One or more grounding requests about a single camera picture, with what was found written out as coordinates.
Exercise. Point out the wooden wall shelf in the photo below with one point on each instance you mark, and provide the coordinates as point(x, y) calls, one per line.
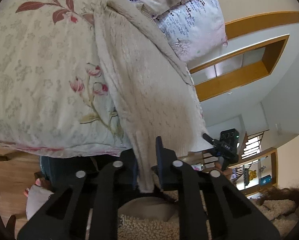
point(256, 173)

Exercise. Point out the person's right hand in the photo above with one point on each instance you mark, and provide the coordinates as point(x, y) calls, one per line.
point(227, 173)

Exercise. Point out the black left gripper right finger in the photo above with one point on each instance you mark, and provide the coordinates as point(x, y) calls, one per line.
point(210, 207)

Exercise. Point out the pink lavender print pillow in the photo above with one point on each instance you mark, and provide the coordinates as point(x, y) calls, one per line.
point(193, 28)

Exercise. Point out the cream fleece jacket sleeve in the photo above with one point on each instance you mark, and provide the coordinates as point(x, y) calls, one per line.
point(157, 217)

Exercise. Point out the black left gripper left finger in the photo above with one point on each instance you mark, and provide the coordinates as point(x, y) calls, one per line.
point(88, 207)

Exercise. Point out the cream cable-knit sweater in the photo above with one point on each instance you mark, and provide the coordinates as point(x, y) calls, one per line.
point(151, 88)

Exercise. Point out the floral bed quilt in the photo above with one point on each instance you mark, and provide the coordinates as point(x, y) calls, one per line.
point(54, 100)

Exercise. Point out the wooden door frame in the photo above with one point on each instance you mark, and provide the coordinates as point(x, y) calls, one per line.
point(255, 71)

